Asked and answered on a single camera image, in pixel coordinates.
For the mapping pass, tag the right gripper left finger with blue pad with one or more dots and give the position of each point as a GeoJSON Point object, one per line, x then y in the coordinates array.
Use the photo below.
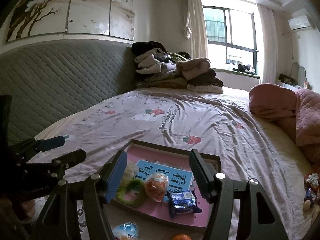
{"type": "Point", "coordinates": [111, 175]}

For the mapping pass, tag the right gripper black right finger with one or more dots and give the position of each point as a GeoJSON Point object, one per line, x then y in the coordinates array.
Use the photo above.
{"type": "Point", "coordinates": [204, 174]}

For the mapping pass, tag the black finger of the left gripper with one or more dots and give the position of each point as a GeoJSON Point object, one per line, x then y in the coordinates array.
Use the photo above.
{"type": "Point", "coordinates": [69, 160]}

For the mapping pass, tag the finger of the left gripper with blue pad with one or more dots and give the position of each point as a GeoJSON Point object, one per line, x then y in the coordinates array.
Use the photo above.
{"type": "Point", "coordinates": [49, 144]}

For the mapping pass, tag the white plush toy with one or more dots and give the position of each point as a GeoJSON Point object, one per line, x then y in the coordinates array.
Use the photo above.
{"type": "Point", "coordinates": [130, 172]}

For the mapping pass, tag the blue snack packet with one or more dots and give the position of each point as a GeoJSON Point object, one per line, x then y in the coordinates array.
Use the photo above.
{"type": "Point", "coordinates": [181, 203]}

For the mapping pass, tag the surprise egg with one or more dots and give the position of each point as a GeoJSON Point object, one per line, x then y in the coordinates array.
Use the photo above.
{"type": "Point", "coordinates": [156, 186]}
{"type": "Point", "coordinates": [126, 231]}

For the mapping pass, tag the orange mandarin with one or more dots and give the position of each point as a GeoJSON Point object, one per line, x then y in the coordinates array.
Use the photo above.
{"type": "Point", "coordinates": [181, 237]}

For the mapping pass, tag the person's hand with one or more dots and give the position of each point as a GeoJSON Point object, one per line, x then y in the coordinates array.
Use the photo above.
{"type": "Point", "coordinates": [25, 210]}

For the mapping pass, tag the shallow dark cardboard tray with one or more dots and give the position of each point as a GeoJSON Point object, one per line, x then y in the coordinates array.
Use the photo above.
{"type": "Point", "coordinates": [174, 163]}

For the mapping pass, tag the strawberry print bed sheet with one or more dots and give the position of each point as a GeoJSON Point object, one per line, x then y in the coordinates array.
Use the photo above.
{"type": "Point", "coordinates": [214, 124]}

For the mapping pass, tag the grey quilted headboard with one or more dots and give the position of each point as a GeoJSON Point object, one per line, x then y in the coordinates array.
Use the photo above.
{"type": "Point", "coordinates": [51, 80]}

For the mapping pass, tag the small toys on bed edge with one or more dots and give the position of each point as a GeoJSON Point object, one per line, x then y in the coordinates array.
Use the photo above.
{"type": "Point", "coordinates": [311, 185]}

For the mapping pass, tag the pile of folded clothes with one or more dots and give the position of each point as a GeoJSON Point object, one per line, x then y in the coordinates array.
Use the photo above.
{"type": "Point", "coordinates": [158, 68]}

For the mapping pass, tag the pink quilted blanket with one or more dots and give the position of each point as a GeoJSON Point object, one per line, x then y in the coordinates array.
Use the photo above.
{"type": "Point", "coordinates": [295, 112]}

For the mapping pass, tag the clothes on window sill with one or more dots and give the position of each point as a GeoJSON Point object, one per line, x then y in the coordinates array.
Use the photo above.
{"type": "Point", "coordinates": [248, 69]}

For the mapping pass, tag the beige curtain right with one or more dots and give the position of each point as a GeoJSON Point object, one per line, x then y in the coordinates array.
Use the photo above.
{"type": "Point", "coordinates": [270, 42]}

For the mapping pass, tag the beige curtain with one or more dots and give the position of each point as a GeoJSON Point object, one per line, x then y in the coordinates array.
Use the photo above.
{"type": "Point", "coordinates": [270, 42]}
{"type": "Point", "coordinates": [194, 27]}

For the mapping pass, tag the beige curtain left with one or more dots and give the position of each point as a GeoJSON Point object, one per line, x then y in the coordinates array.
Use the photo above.
{"type": "Point", "coordinates": [194, 27]}

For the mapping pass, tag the white air conditioner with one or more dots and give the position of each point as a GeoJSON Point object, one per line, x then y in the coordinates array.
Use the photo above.
{"type": "Point", "coordinates": [301, 22]}

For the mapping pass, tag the window with dark frame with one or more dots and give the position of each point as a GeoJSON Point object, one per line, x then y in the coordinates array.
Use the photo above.
{"type": "Point", "coordinates": [232, 38]}

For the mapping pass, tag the floral wall painting panels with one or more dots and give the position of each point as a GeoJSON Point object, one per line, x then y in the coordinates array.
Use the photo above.
{"type": "Point", "coordinates": [97, 17]}

